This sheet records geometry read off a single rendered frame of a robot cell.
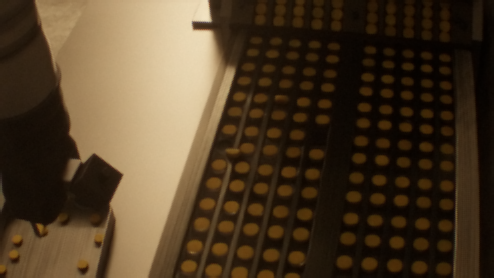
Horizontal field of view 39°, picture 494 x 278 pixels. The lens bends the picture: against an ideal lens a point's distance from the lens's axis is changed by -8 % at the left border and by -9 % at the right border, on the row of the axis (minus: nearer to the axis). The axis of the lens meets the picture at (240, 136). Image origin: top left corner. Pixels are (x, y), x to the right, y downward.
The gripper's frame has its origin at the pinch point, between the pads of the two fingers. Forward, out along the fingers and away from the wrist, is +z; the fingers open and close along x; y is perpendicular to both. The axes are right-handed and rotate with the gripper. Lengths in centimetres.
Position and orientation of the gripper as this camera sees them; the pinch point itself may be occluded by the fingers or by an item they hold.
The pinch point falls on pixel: (42, 231)
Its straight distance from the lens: 68.1
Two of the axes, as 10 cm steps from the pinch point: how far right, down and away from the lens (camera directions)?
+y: 9.6, 1.3, -2.3
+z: 0.7, 7.2, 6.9
